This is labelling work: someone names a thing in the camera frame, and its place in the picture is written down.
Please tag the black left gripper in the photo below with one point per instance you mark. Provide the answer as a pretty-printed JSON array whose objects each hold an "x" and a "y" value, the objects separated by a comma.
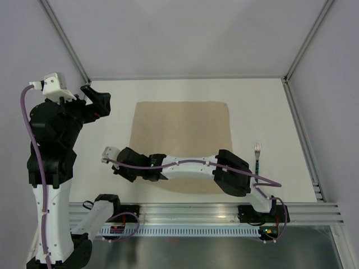
[{"x": 100, "y": 106}]

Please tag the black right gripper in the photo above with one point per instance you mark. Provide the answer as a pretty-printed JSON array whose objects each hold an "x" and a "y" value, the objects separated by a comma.
[{"x": 120, "y": 170}]

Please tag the beige cloth napkin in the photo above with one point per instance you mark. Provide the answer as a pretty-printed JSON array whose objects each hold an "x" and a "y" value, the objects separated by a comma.
[{"x": 182, "y": 129}]

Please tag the fork with green patterned handle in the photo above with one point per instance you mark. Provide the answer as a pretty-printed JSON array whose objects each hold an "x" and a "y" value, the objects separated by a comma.
[{"x": 257, "y": 152}]

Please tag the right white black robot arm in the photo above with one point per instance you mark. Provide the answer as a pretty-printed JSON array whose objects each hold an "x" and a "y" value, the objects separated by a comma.
[{"x": 230, "y": 173}]

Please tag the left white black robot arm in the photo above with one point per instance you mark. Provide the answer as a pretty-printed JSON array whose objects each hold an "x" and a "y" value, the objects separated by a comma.
[{"x": 53, "y": 128}]

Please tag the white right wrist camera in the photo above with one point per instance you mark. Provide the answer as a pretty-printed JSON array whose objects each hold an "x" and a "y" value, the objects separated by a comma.
[{"x": 110, "y": 153}]

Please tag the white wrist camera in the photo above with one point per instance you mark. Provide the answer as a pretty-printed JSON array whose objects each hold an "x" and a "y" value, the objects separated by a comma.
[
  {"x": 110, "y": 153},
  {"x": 53, "y": 87}
]

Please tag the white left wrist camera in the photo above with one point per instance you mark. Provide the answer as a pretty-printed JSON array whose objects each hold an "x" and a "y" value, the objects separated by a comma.
[{"x": 53, "y": 87}]

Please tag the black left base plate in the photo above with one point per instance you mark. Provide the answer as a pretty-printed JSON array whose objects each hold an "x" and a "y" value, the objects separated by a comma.
[{"x": 134, "y": 209}]

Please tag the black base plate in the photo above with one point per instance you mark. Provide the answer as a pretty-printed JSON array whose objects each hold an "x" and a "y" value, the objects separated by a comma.
[
  {"x": 134, "y": 209},
  {"x": 247, "y": 215}
]

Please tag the aluminium front mounting rail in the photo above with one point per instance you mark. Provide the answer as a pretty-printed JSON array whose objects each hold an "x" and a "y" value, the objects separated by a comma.
[{"x": 310, "y": 214}]

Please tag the white slotted cable duct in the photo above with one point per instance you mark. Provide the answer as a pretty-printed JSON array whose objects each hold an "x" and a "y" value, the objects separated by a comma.
[{"x": 181, "y": 230}]

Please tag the left aluminium frame post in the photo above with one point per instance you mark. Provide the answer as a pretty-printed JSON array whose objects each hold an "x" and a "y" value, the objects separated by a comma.
[{"x": 58, "y": 29}]

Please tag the aluminium frame post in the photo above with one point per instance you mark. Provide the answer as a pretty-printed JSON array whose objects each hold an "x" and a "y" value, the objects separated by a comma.
[
  {"x": 314, "y": 29},
  {"x": 58, "y": 29}
]

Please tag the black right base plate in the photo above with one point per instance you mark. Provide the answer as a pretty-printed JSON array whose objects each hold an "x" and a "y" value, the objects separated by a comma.
[{"x": 247, "y": 215}]

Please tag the right aluminium side rail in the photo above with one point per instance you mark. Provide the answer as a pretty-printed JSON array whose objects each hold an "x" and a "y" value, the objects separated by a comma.
[{"x": 304, "y": 141}]

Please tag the right aluminium frame post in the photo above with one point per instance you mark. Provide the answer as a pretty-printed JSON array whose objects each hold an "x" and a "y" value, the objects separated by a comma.
[{"x": 314, "y": 29}]

